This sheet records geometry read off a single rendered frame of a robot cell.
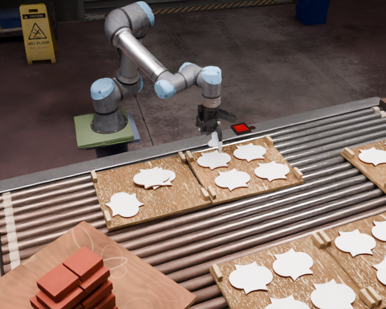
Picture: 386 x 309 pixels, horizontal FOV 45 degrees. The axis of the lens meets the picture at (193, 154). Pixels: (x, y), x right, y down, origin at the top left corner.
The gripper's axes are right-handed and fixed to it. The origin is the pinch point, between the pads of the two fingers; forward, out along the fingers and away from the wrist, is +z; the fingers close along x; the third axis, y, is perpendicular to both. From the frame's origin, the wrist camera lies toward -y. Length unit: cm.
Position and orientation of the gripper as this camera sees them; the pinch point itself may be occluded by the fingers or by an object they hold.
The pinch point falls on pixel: (214, 144)
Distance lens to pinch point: 202.2
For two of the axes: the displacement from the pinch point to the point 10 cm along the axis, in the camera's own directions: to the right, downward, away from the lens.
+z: 0.0, 8.2, 5.8
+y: -9.4, 1.9, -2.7
